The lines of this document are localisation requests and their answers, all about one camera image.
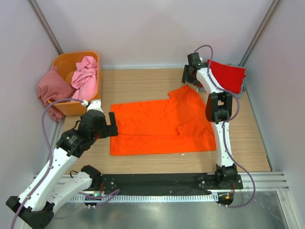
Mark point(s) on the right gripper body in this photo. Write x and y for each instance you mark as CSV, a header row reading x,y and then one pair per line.
x,y
194,81

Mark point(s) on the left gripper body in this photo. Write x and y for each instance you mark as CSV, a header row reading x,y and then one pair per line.
x,y
101,132

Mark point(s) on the orange t-shirt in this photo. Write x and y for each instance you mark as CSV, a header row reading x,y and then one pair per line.
x,y
174,125

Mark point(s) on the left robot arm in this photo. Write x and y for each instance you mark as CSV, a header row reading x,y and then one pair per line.
x,y
37,205

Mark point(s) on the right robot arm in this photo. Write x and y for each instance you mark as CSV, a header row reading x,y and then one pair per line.
x,y
218,112

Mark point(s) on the folded grey t-shirt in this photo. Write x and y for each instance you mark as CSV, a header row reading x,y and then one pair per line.
x,y
240,93

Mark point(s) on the folded red t-shirt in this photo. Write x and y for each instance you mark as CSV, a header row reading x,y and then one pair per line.
x,y
229,77

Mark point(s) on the light pink crumpled shirt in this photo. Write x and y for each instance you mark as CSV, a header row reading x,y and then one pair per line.
x,y
84,79

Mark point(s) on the dusty pink crumpled shirt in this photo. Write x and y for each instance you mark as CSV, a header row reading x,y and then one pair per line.
x,y
53,87

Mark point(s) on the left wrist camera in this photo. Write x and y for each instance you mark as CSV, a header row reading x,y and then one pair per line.
x,y
93,105

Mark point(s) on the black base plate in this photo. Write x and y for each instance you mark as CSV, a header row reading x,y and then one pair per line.
x,y
181,184

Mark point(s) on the right corner aluminium post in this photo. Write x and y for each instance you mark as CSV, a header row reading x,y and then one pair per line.
x,y
271,11

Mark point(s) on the corner aluminium post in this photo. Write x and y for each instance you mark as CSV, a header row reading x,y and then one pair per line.
x,y
45,25
271,11

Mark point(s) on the white slotted cable duct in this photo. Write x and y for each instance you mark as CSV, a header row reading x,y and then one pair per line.
x,y
146,199

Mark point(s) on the left corner aluminium post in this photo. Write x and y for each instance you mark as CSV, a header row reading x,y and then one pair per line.
x,y
45,25

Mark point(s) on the aluminium rail frame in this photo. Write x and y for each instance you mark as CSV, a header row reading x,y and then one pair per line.
x,y
225,197

